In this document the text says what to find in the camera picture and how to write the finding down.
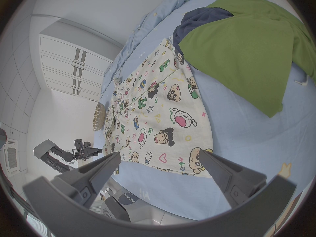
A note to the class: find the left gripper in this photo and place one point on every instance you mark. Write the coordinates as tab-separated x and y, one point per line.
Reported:
90	152

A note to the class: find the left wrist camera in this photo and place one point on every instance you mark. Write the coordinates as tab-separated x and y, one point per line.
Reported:
87	144

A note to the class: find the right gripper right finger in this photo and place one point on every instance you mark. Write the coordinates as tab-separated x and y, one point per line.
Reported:
219	171

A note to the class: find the white printed pyjama top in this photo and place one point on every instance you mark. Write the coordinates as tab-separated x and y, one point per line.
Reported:
160	122

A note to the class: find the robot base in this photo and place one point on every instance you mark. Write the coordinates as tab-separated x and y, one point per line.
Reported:
133	206

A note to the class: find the dark blue garment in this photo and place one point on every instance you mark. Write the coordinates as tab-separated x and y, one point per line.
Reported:
195	21

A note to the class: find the white wardrobe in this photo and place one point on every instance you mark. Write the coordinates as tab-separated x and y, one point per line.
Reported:
56	65

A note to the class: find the ceiling air conditioner vent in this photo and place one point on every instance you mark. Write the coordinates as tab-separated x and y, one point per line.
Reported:
12	157

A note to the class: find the round woven basket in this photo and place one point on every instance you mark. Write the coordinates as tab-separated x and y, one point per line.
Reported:
99	117

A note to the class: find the green shorts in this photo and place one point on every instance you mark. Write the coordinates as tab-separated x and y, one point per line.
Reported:
246	58

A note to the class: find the pale blue quilt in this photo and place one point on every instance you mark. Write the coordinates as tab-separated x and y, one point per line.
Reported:
133	41

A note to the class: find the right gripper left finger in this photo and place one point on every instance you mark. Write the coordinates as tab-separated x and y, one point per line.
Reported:
98	171

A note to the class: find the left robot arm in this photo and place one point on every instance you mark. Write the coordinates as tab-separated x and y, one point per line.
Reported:
45	148

